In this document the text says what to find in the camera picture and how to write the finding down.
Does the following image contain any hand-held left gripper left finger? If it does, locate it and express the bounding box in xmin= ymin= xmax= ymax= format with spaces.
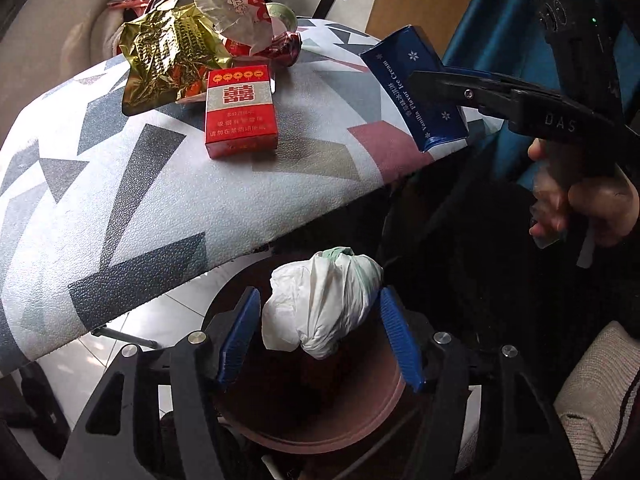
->
xmin=57 ymin=286 xmax=263 ymax=480

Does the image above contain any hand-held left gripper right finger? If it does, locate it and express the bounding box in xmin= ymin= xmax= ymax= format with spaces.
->
xmin=379 ymin=285 xmax=581 ymax=480

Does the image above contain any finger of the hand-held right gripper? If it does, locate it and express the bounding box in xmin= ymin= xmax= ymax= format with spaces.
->
xmin=407 ymin=70 xmax=515 ymax=115

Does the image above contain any dark blue carton box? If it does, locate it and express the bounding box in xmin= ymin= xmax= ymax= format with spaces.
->
xmin=359 ymin=24 xmax=470 ymax=153

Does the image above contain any white plastic bag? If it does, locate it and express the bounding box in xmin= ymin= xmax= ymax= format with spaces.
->
xmin=261 ymin=246 xmax=385 ymax=360

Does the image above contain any round brown waste bin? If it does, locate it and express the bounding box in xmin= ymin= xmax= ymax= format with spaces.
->
xmin=202 ymin=255 xmax=408 ymax=456

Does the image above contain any person's right hand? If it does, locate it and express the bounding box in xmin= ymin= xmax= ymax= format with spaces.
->
xmin=527 ymin=137 xmax=636 ymax=251

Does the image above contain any dark cloth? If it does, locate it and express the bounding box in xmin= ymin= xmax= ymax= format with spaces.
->
xmin=380 ymin=125 xmax=640 ymax=361

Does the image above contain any geometric patterned table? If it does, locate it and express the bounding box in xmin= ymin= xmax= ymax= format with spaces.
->
xmin=0 ymin=17 xmax=436 ymax=376

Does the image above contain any crushed red can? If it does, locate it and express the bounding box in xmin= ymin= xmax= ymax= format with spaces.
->
xmin=225 ymin=30 xmax=304 ymax=68

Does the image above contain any beige ribbed fabric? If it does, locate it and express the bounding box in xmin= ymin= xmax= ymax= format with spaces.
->
xmin=552 ymin=320 xmax=640 ymax=480

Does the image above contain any red cigarette box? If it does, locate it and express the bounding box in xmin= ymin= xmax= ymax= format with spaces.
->
xmin=204 ymin=64 xmax=281 ymax=160

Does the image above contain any crumpled white wrapper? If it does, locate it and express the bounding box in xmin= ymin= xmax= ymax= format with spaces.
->
xmin=191 ymin=0 xmax=277 ymax=53

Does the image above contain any gold foil packet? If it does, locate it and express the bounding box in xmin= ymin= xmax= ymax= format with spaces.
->
xmin=119 ymin=2 xmax=236 ymax=116

